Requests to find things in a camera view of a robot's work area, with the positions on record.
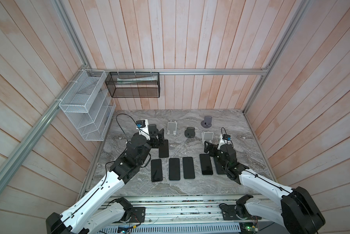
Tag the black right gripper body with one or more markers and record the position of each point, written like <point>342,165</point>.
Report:
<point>218,155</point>

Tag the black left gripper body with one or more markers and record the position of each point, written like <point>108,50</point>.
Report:
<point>153,143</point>

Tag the black phone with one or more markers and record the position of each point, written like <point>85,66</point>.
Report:
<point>219,168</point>

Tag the white-edged phone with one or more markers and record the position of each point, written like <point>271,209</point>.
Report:
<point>163,151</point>

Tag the pink-edged phone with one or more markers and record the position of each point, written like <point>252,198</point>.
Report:
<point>156,170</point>

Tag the green-edged phone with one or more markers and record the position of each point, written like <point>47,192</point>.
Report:
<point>188,168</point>

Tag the blue-edged phone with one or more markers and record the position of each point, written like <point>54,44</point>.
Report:
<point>174,169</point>

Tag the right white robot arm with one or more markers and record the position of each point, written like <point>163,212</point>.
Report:
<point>292,208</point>

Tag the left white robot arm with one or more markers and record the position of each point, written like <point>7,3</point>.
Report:
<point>85,216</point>

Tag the white folding phone stand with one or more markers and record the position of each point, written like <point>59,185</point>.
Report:
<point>172,128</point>

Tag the grey round phone stand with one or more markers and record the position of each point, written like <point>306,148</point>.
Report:
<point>207,122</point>

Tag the dark round stand pink phone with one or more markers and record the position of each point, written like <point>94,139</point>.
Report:
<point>189,132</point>

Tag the grey ventilation grille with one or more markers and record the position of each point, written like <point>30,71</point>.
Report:
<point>202,228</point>

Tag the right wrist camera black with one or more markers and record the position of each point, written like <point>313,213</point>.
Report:
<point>225,139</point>

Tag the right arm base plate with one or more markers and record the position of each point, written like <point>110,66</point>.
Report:
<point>234,212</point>

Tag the black wire mesh basket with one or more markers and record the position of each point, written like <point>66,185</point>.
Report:
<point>133,84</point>

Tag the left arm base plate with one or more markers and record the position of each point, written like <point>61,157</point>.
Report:
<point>136,215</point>

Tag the white wire mesh shelf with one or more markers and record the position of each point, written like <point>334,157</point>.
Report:
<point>88,106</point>

